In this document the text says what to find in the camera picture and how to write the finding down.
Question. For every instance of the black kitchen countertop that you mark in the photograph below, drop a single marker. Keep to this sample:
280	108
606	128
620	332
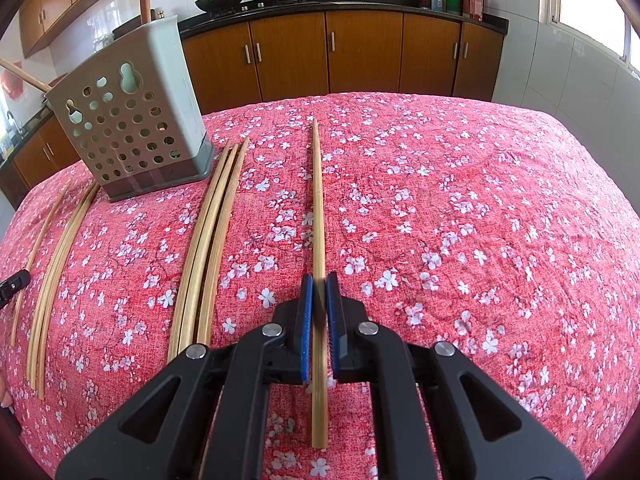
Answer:
380	5

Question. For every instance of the bright window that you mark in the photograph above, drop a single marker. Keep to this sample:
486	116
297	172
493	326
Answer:
590	5

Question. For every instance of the light bamboo chopstick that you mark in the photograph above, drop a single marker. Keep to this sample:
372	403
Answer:
216	260
47	225
56	285
318	210
200	260

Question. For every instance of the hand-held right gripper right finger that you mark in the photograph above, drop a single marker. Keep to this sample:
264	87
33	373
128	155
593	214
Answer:
334	330

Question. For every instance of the person's left hand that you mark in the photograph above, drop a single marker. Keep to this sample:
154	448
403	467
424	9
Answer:
5	394

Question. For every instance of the black gas stove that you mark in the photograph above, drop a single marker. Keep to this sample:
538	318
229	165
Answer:
260	5

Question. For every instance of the blue box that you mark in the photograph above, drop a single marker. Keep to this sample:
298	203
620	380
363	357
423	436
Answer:
438	2

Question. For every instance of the grey perforated utensil holder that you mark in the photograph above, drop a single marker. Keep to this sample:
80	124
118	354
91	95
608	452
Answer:
190	110

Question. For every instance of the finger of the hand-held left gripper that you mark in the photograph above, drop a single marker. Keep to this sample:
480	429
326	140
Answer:
14	287

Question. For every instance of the metal sink faucet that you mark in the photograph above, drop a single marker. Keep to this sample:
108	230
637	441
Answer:
11	122

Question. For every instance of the brown wooden base cabinets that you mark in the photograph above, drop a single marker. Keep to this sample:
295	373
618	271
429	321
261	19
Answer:
290	55

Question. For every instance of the bundle of bamboo chopsticks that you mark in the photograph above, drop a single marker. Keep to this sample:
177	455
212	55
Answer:
46	285
189	260

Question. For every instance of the red hanging bag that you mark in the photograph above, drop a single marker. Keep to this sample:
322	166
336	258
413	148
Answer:
9	85

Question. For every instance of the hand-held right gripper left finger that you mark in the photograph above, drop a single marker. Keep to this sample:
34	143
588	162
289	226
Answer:
306	330

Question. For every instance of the red floral tablecloth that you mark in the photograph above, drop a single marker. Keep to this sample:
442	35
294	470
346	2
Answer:
450	210

